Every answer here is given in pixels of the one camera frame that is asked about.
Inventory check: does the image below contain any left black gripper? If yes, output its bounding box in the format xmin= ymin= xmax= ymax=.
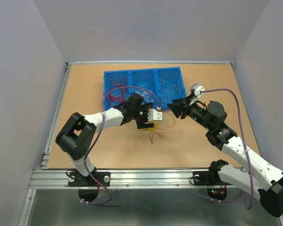
xmin=132 ymin=103 xmax=154 ymax=129

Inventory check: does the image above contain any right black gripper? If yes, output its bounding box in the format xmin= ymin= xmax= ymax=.
xmin=166 ymin=94 xmax=213 ymax=130

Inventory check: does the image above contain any yellow wire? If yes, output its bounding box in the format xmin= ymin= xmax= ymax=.
xmin=141 ymin=121 xmax=161 ymax=132

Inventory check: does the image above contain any white wire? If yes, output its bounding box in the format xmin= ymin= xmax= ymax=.
xmin=132 ymin=81 xmax=180 ymax=104

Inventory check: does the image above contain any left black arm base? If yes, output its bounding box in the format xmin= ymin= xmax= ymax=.
xmin=65 ymin=170 xmax=111 ymax=201

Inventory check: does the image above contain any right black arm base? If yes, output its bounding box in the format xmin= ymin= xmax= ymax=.
xmin=189 ymin=170 xmax=240 ymax=203

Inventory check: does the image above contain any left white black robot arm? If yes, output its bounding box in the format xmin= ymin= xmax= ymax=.
xmin=55 ymin=93 xmax=155 ymax=186

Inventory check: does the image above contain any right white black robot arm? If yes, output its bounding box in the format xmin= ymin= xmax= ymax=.
xmin=167 ymin=98 xmax=283 ymax=217

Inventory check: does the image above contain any blue three-compartment plastic bin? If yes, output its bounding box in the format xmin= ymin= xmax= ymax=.
xmin=103 ymin=67 xmax=186 ymax=110

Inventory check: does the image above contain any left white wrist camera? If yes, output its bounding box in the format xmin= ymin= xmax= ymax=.
xmin=148 ymin=107 xmax=163 ymax=121

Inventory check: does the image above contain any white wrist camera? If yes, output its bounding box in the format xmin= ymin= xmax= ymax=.
xmin=148 ymin=107 xmax=163 ymax=121
xmin=189 ymin=83 xmax=205 ymax=105

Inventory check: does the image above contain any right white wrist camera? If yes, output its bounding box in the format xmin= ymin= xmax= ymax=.
xmin=189 ymin=83 xmax=205 ymax=105

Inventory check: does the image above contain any aluminium side frame rail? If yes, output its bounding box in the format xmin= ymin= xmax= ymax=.
xmin=38 ymin=62 xmax=72 ymax=170

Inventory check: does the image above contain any aluminium front rail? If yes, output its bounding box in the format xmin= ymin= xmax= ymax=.
xmin=29 ymin=167 xmax=282 ymax=189

